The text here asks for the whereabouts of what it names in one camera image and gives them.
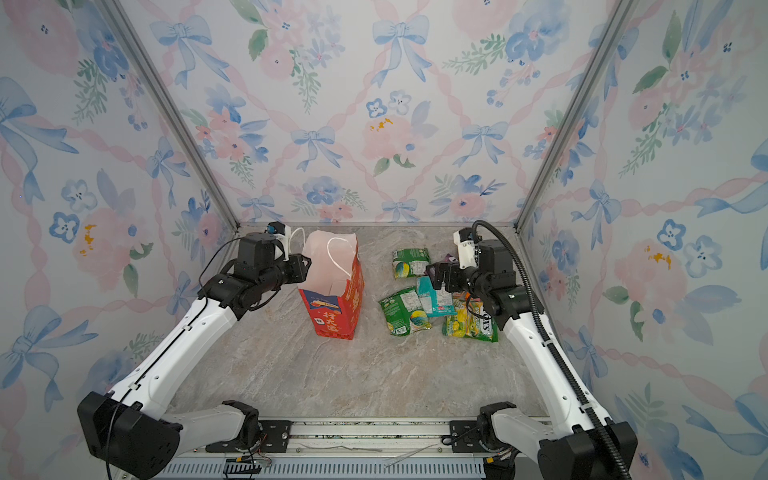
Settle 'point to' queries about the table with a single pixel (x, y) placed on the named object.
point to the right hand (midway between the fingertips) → (442, 265)
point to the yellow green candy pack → (472, 320)
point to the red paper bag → (333, 293)
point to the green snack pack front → (404, 312)
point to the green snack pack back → (408, 263)
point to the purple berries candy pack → (449, 258)
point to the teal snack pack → (435, 303)
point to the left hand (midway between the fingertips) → (308, 257)
